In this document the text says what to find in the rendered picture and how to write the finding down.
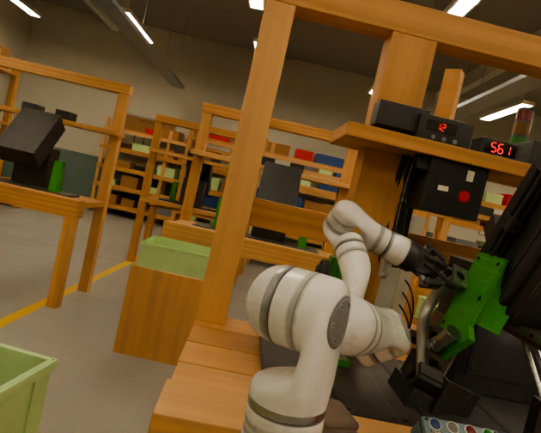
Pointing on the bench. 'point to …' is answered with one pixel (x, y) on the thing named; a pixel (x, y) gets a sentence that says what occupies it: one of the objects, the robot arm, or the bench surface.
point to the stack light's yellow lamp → (521, 129)
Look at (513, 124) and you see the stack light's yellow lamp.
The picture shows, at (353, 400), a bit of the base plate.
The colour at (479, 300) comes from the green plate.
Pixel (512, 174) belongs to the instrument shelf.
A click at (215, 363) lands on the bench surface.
